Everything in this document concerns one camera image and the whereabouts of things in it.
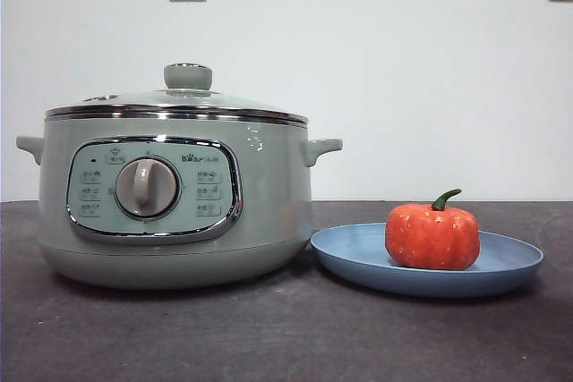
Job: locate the glass lid with green knob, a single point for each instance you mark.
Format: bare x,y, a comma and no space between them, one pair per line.
188,77

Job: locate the orange pumpkin with green stem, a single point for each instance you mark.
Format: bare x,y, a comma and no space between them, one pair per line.
432,239

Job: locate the pale green electric steamer pot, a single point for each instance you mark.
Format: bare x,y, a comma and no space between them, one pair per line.
273,203

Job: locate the blue round plate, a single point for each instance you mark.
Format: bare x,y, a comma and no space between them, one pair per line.
358,265

